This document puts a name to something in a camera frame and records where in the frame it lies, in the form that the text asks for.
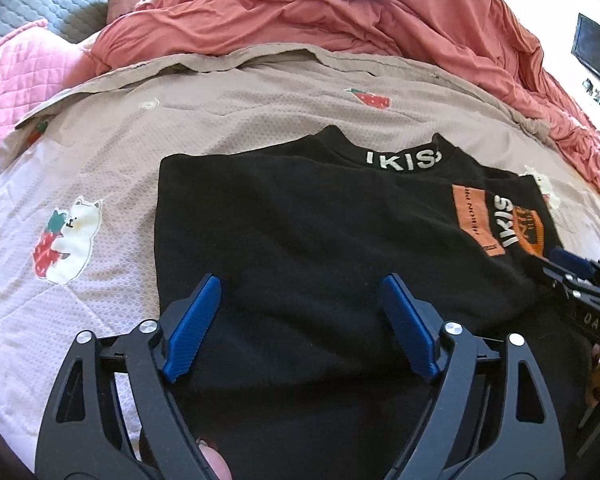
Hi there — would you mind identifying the black long-sleeve shirt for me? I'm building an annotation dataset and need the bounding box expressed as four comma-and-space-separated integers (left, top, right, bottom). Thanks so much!
155, 126, 588, 479

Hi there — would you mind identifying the right hand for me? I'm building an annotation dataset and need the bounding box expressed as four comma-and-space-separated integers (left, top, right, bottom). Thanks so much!
585, 344, 600, 408

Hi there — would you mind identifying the left hand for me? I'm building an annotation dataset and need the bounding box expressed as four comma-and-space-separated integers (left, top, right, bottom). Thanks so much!
197, 439, 233, 480

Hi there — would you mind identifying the white desk with clutter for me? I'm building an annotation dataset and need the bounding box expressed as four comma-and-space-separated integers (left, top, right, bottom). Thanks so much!
582, 78, 600, 105

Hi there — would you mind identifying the pink cartoon print bedsheet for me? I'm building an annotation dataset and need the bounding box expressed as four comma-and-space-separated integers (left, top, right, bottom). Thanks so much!
0, 44, 600, 467

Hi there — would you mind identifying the black monitor screen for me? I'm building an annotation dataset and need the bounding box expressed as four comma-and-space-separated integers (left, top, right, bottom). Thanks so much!
571, 14, 600, 78

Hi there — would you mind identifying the coral red duvet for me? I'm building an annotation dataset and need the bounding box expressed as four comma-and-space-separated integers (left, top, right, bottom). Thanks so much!
70, 0, 600, 192

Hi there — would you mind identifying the pink quilted pillow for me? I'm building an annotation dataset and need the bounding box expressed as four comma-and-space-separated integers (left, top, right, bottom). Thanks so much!
0, 20, 97, 144

